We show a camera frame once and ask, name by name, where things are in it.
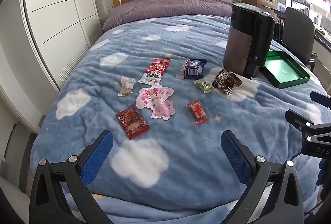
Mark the small red candy packet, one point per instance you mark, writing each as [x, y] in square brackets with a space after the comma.
[197, 111]

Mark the black brown kettle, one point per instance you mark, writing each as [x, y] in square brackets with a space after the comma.
[240, 43]

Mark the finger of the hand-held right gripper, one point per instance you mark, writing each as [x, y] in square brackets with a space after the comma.
[310, 133]
[322, 98]

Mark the brown snack packet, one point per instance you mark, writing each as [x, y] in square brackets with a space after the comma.
[225, 82]

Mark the pink cartoon snack packet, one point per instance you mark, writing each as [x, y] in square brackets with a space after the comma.
[155, 100]

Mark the white wardrobe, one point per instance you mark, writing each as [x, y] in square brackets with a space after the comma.
[57, 7]

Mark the red white long snack packet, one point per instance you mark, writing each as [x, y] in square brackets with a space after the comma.
[155, 71]

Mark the wooden drawer cabinet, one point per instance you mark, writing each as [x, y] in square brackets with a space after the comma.
[254, 1]

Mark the white wall socket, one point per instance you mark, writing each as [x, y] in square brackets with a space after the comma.
[110, 8]

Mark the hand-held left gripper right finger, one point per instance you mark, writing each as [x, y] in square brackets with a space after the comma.
[235, 156]

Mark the red stick snack packet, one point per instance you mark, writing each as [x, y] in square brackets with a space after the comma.
[132, 123]

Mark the green tray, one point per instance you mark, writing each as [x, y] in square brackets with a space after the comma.
[281, 69]

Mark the person's right hand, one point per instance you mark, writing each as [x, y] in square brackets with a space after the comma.
[324, 172]

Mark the small green snack packet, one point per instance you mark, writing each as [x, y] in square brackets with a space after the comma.
[204, 85]

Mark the small clear candy packet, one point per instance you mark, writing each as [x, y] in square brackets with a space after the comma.
[126, 85]

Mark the dark blue snack packet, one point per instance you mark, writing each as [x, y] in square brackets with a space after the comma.
[192, 69]

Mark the blue cloud blanket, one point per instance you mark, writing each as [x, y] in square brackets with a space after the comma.
[181, 131]

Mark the grey chair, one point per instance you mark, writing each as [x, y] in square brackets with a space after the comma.
[297, 30]

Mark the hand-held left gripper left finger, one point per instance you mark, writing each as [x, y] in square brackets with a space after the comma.
[97, 159]

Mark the purple pillow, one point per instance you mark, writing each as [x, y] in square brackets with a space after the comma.
[155, 9]

